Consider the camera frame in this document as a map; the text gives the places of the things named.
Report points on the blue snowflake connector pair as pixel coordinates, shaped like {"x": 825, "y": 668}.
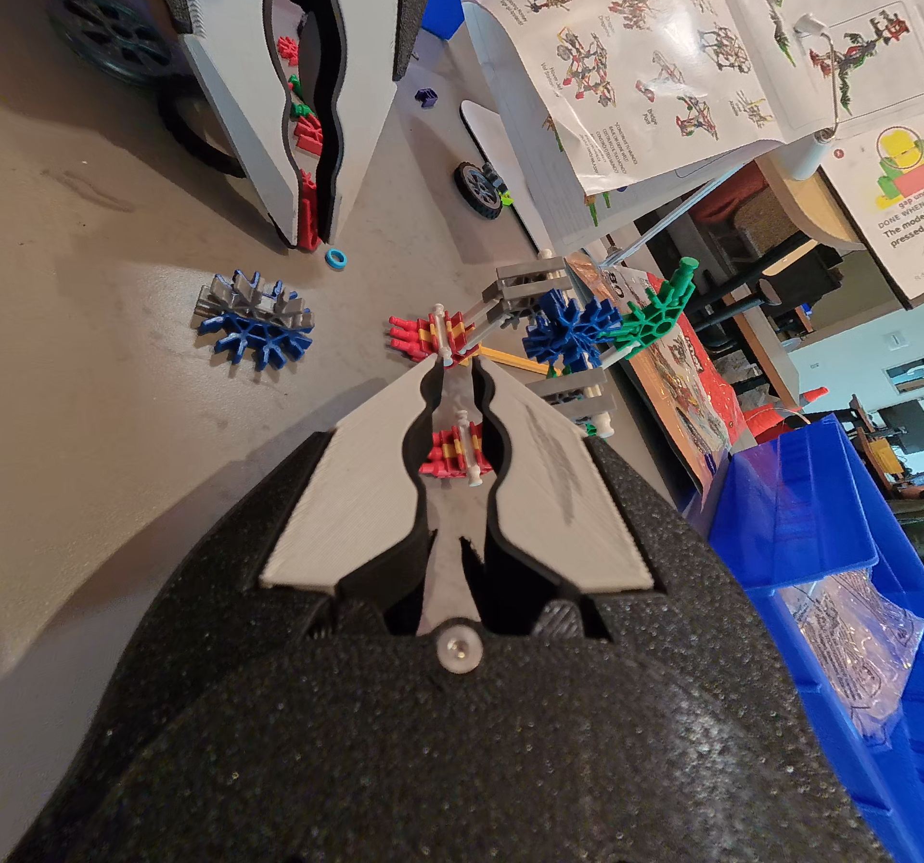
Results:
{"x": 256, "y": 343}

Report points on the orange traffic cone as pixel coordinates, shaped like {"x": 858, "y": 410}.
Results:
{"x": 813, "y": 394}

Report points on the round wooden table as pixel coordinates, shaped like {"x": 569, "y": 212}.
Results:
{"x": 823, "y": 206}

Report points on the purple clip connector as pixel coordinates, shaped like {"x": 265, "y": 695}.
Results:
{"x": 427, "y": 98}

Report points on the model instruction booklet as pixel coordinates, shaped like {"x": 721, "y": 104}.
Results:
{"x": 635, "y": 47}

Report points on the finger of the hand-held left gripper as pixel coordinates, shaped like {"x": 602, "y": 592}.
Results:
{"x": 231, "y": 47}
{"x": 368, "y": 47}

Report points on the long yellow rod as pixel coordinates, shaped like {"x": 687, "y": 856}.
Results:
{"x": 520, "y": 361}

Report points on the wide red fan connector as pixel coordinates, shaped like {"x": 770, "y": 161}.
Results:
{"x": 309, "y": 137}

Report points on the clear plastic bag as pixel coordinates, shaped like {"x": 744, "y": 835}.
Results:
{"x": 844, "y": 639}

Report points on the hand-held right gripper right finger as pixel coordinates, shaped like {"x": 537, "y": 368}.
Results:
{"x": 570, "y": 516}

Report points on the plain blue plastic bin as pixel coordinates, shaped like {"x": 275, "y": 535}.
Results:
{"x": 787, "y": 509}

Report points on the small black toy wheel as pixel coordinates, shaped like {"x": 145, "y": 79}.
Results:
{"x": 476, "y": 191}

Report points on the white booklet stand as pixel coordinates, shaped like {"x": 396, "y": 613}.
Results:
{"x": 494, "y": 141}

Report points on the toy kit plastic bag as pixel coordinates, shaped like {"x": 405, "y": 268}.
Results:
{"x": 686, "y": 394}

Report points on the grey spoked wheel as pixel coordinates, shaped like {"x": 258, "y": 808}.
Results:
{"x": 101, "y": 33}

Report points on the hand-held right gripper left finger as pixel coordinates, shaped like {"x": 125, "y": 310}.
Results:
{"x": 346, "y": 509}

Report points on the large black rubber tire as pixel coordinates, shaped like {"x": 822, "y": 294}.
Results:
{"x": 180, "y": 134}

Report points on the small white clip holder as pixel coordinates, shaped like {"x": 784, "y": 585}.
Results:
{"x": 808, "y": 159}

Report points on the grey clip connector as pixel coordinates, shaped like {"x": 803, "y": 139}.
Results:
{"x": 216, "y": 300}
{"x": 252, "y": 300}
{"x": 296, "y": 316}

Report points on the toy dinosaur model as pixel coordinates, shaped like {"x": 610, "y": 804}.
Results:
{"x": 570, "y": 339}

